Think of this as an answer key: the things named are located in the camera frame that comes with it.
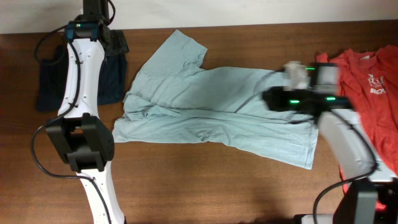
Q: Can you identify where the light blue t-shirt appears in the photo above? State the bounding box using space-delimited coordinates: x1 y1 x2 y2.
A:
113 30 318 169

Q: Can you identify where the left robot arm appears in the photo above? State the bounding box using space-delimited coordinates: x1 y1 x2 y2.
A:
43 1 127 223

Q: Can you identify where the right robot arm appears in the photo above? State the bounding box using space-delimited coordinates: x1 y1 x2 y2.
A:
261 62 397 223

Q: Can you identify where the folded dark navy garment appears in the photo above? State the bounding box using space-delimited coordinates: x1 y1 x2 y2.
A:
35 45 127 112

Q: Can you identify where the red t-shirt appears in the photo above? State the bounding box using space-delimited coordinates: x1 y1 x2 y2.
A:
315 45 398 211

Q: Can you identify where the left black camera cable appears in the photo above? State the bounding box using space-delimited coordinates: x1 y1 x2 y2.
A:
30 0 116 224

